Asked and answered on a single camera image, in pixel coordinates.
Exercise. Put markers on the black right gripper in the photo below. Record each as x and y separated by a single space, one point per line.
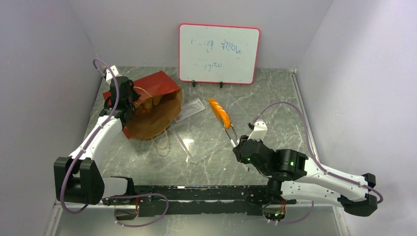
243 139

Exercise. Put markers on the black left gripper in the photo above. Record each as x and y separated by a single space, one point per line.
135 95

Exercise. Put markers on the metal tongs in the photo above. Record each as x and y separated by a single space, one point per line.
231 133

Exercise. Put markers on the red brown paper bag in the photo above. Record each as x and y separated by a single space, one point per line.
149 120

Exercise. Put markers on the orange fake bread loaf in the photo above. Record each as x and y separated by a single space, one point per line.
220 113

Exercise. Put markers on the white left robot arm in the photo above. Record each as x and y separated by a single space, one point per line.
77 177

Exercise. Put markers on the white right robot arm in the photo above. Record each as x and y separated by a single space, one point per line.
293 175

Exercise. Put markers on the yellow fake bread roll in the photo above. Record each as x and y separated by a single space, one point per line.
156 99

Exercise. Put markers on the clear plastic tray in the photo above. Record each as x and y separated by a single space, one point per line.
193 144

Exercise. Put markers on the clear plastic packet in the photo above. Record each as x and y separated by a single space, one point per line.
188 109

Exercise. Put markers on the pink framed whiteboard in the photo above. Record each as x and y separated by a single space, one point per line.
217 54

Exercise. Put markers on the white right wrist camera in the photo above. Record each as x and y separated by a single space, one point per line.
259 131

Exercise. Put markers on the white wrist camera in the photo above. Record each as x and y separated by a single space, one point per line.
110 71
259 131

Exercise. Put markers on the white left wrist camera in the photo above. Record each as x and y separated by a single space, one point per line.
110 71

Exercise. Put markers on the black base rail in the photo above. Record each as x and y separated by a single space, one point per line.
211 199

